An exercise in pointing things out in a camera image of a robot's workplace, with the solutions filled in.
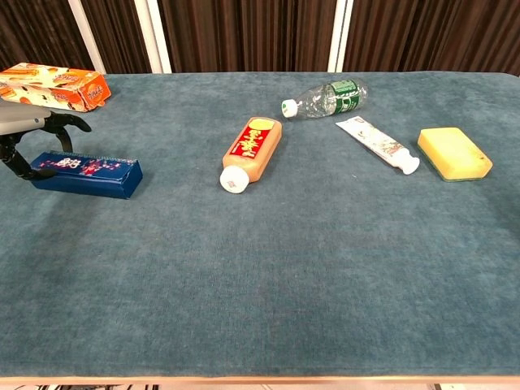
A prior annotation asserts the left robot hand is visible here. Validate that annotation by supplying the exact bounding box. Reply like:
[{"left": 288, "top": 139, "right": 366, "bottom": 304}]
[{"left": 0, "top": 99, "right": 93, "bottom": 181}]

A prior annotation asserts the blue glasses case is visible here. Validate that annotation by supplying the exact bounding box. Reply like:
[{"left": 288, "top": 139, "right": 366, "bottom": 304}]
[{"left": 30, "top": 150, "right": 144, "bottom": 200}]

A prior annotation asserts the orange biscuit box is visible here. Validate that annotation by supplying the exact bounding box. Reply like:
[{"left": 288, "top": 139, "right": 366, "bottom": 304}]
[{"left": 0, "top": 62, "right": 112, "bottom": 113}]

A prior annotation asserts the sauce bottle with red label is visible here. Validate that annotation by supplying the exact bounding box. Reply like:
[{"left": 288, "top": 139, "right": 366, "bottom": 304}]
[{"left": 219, "top": 116, "right": 284, "bottom": 195}]

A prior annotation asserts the dark brown pleated curtain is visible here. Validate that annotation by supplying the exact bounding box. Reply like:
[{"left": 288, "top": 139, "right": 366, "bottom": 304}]
[{"left": 0, "top": 0, "right": 520, "bottom": 77}]

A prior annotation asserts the teal table cloth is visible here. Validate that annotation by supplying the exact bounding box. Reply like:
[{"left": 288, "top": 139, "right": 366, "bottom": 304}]
[{"left": 0, "top": 71, "right": 520, "bottom": 379}]

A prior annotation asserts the clear bottle with green label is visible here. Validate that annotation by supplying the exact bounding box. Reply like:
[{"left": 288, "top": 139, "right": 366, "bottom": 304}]
[{"left": 281, "top": 78, "right": 369, "bottom": 119}]

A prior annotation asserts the white toothpaste tube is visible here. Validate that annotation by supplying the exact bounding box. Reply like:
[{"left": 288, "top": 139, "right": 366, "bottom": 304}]
[{"left": 335, "top": 115, "right": 421, "bottom": 176}]

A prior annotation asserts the yellow sponge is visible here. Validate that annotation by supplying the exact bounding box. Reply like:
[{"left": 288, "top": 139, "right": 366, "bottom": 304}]
[{"left": 417, "top": 127, "right": 494, "bottom": 183}]

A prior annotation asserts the thin white metal post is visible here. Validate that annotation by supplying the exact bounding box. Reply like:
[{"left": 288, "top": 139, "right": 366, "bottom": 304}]
[{"left": 67, "top": 0, "right": 107, "bottom": 75}]

